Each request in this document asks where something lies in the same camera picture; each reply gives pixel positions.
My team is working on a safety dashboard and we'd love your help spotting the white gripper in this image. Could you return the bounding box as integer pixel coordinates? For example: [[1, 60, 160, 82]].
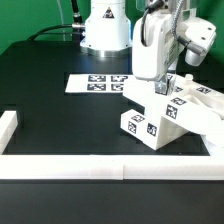
[[155, 18, 216, 95]]

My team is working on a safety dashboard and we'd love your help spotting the white chair seat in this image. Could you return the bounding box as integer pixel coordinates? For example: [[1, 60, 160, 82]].
[[143, 106, 191, 151]]

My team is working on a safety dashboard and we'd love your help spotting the white chair back frame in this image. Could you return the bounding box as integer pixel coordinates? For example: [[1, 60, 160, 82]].
[[122, 73, 224, 148]]

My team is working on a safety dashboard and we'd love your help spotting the white U-shaped fence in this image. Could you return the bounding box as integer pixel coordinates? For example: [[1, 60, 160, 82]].
[[0, 111, 224, 180]]

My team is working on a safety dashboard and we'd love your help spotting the white marker base plate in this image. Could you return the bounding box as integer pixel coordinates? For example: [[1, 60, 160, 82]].
[[65, 74, 134, 93]]

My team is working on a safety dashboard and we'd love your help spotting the black cable with connector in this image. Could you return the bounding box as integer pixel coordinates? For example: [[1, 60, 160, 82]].
[[27, 22, 87, 42]]

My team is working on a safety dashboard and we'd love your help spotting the black upright cable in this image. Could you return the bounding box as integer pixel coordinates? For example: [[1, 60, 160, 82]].
[[70, 0, 83, 24]]

